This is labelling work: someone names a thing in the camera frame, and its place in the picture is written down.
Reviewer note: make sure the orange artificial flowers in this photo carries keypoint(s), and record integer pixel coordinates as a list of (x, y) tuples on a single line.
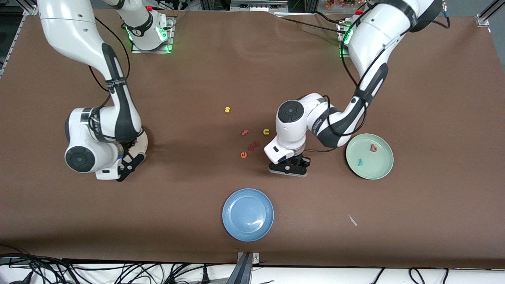
[(343, 3)]

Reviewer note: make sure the pale green plate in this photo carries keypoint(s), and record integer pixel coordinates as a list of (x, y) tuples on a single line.
[(378, 169)]

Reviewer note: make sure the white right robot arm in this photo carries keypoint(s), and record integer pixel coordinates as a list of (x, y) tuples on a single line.
[(67, 27)]

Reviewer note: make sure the blue plate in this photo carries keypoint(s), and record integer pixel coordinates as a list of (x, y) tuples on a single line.
[(247, 215)]

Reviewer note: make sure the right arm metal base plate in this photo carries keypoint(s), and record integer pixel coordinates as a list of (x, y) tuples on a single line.
[(152, 51)]

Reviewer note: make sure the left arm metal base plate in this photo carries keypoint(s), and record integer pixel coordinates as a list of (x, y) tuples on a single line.
[(342, 54)]

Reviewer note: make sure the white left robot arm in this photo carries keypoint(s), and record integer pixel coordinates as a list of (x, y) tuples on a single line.
[(378, 35)]

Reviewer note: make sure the red foam letter b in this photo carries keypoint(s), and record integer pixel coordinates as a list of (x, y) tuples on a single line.
[(373, 148)]

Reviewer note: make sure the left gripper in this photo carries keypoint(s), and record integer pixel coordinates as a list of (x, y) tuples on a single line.
[(304, 160)]

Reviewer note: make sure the metal table edge bracket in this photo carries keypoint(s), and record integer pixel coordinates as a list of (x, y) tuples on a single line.
[(247, 260)]

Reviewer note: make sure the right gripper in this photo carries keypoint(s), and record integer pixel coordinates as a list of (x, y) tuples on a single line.
[(129, 146)]

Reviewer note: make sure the grey metal socket box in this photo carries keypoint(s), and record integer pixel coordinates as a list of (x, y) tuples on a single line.
[(258, 5)]

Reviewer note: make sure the brown table cover sheet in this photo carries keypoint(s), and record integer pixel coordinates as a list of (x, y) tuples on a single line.
[(79, 217)]

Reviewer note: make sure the black power plug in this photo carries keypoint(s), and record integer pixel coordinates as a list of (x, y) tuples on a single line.
[(205, 276)]

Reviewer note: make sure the beige brown plate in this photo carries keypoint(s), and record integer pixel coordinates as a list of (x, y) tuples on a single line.
[(143, 142)]

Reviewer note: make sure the white paper scrap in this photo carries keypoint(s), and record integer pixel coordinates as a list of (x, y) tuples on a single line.
[(352, 220)]

